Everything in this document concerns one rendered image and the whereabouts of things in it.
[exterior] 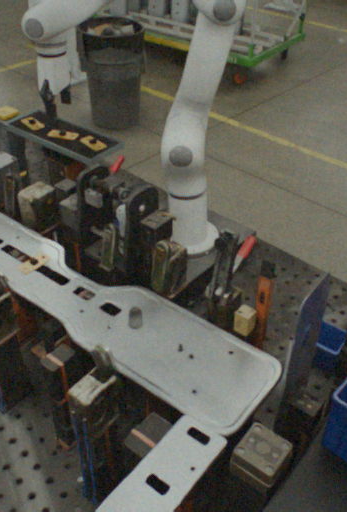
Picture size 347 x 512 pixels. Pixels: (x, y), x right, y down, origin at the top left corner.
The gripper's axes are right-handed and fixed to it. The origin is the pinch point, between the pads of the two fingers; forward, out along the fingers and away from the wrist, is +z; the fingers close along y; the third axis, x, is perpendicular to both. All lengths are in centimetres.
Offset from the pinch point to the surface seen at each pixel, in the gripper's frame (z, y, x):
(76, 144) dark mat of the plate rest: 8.7, 3.9, 6.2
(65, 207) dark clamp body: 17.4, 22.6, 10.8
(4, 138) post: 16.3, -6.1, -24.3
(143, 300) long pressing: 25, 43, 40
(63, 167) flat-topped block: 17.2, 3.5, 0.9
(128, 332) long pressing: 25, 54, 40
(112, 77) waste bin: 83, -230, -83
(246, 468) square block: 21, 80, 72
